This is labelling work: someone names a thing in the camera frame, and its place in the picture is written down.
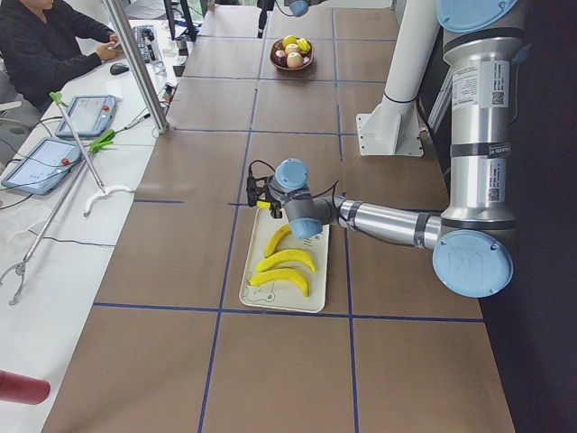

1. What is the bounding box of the person in black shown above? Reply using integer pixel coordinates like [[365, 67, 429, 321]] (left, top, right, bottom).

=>
[[1, 0, 121, 112]]

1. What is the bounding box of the blue teach pendant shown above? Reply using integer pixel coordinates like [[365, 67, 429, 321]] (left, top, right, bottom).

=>
[[50, 92, 116, 139], [1, 137, 82, 195]]

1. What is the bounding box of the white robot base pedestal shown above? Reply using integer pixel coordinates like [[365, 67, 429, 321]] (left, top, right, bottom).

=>
[[356, 0, 439, 157]]

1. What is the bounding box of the blue teach pendant near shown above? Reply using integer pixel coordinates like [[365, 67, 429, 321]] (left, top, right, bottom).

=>
[[1, 137, 82, 195]]

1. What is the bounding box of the blue teach pendant far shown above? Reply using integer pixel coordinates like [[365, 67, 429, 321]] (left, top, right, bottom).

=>
[[50, 92, 116, 139]]

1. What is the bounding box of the black computer mouse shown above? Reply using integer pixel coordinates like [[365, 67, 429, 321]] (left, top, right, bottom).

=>
[[109, 63, 130, 76]]

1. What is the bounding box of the red cylinder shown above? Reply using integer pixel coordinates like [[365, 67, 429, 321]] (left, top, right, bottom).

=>
[[0, 371, 50, 405]]

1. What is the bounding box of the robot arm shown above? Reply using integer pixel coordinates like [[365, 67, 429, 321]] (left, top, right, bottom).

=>
[[256, 0, 325, 39], [246, 1, 528, 298]]

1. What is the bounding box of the brown wicker basket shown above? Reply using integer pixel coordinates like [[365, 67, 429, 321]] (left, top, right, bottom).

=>
[[269, 40, 315, 71]]

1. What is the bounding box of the yellow lemon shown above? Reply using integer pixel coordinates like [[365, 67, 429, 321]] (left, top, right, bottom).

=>
[[282, 34, 298, 48]]

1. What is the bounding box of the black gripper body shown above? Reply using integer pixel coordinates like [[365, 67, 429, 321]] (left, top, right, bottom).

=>
[[257, 0, 274, 12], [256, 177, 281, 204]]

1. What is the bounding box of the yellow starfruit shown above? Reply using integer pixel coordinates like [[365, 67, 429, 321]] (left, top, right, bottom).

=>
[[297, 38, 311, 53]]

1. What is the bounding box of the aluminium frame post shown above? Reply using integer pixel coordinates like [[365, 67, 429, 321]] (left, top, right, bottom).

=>
[[103, 0, 169, 134]]

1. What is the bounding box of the long reacher grabber tool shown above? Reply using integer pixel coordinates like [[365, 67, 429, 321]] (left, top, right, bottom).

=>
[[50, 92, 134, 217]]

